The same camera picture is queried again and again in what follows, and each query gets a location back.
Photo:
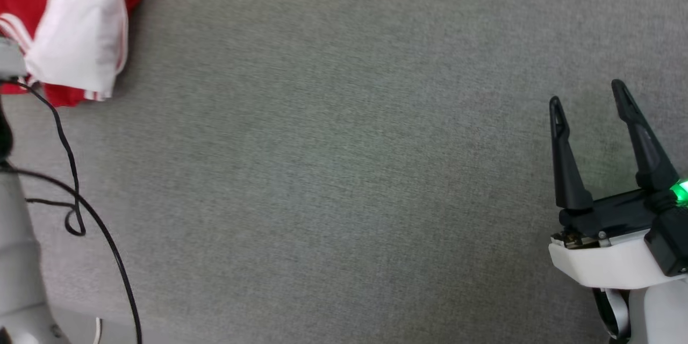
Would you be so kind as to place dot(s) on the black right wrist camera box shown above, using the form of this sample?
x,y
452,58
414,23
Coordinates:
x,y
672,242

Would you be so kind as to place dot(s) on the red and white basketball jersey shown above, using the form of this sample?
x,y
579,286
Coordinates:
x,y
80,27

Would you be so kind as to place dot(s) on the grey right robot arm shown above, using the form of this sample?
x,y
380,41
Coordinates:
x,y
661,317

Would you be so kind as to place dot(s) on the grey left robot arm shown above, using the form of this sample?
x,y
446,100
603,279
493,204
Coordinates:
x,y
16,258

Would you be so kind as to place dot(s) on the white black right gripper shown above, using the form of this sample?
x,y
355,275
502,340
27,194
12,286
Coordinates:
x,y
607,260

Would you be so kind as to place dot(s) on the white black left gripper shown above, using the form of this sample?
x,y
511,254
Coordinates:
x,y
11,59

